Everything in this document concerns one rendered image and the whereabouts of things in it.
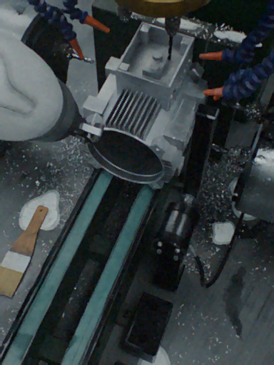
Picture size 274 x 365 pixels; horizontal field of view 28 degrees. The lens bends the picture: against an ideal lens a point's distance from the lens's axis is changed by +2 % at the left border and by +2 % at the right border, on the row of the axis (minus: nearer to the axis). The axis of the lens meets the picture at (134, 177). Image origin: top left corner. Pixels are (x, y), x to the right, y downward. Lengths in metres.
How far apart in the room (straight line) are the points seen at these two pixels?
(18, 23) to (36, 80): 0.45
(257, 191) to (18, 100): 0.48
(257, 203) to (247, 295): 0.26
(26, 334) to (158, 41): 0.56
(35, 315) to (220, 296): 0.37
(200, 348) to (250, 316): 0.12
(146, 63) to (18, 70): 0.47
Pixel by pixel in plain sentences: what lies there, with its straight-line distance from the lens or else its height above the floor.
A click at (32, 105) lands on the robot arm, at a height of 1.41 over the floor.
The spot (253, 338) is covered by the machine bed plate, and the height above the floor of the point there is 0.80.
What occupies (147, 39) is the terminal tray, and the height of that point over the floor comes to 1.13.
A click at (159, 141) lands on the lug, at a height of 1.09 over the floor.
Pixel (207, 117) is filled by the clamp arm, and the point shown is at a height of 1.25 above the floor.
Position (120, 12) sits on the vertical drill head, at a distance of 0.86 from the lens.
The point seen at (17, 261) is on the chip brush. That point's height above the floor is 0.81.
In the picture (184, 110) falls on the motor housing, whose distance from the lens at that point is 1.00.
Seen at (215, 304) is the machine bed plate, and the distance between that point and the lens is 1.12.
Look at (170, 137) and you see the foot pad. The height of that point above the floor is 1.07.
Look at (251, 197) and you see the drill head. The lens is 0.92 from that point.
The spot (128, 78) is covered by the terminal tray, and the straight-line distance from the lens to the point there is 0.95.
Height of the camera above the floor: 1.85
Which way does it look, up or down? 59 degrees down
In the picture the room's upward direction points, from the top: 1 degrees clockwise
